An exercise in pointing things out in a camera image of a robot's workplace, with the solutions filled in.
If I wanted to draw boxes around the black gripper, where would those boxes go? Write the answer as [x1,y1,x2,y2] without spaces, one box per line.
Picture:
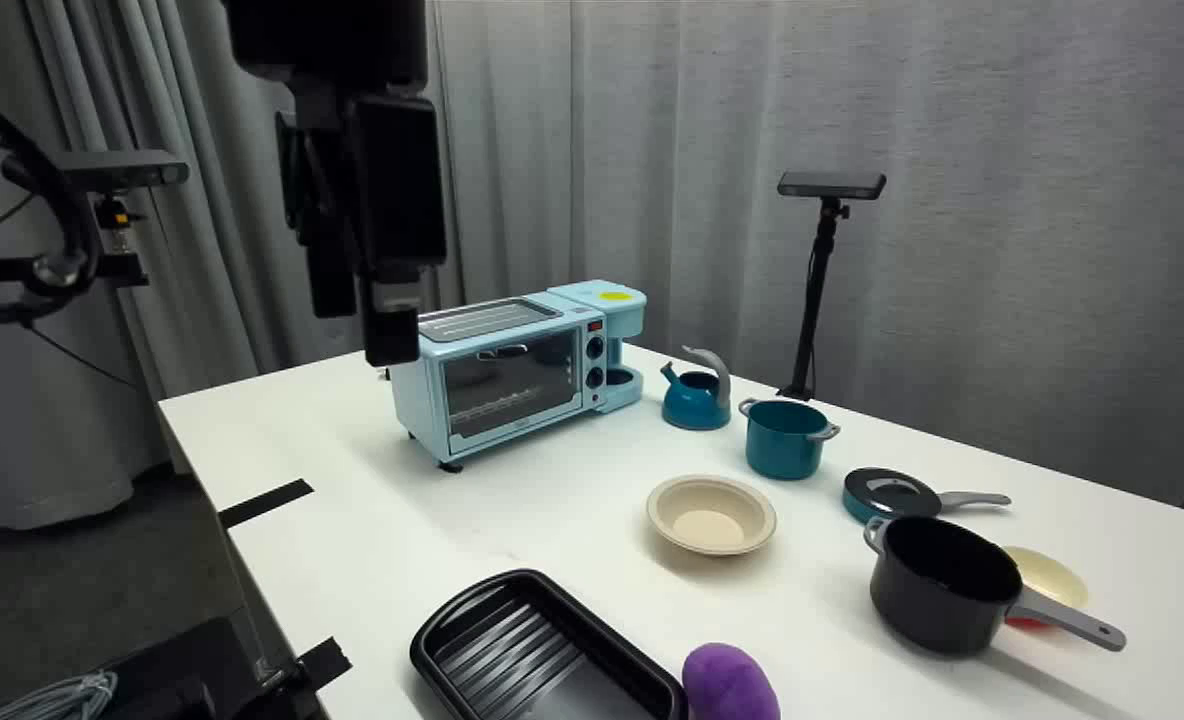
[277,89,451,373]

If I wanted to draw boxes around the purple plush object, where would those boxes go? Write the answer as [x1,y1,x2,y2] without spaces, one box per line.
[681,638,783,720]

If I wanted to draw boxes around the beige round plate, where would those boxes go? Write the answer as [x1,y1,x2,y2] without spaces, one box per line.
[644,473,779,559]

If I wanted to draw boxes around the light blue toaster oven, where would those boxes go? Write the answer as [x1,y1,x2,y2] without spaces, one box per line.
[386,276,651,473]

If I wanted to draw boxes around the teal toy kettle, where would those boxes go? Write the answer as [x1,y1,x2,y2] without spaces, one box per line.
[657,343,736,433]

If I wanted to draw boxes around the black ridged baking tray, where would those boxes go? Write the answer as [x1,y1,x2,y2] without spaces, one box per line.
[408,565,689,720]

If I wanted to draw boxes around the teal toy pot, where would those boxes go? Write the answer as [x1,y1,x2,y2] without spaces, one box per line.
[736,393,844,484]

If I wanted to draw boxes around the grey curtain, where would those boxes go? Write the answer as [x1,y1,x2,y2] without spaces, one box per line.
[0,0,1184,537]

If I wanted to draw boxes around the small yellow and red pan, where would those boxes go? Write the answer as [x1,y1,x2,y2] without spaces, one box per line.
[1003,545,1093,633]

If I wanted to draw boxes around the black table strap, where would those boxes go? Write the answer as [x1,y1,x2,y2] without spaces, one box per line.
[286,636,355,696]
[216,475,314,530]

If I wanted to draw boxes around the black camera on clamp arm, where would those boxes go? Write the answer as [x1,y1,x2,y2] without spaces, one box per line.
[0,148,192,194]

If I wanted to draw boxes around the black camera stand pole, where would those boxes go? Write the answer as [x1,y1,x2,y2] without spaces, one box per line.
[777,194,850,405]

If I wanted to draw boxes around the black camera on stand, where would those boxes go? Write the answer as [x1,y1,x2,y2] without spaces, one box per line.
[770,168,890,203]

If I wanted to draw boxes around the black saucepan with grey handle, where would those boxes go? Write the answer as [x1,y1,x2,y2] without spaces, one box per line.
[858,510,1132,659]

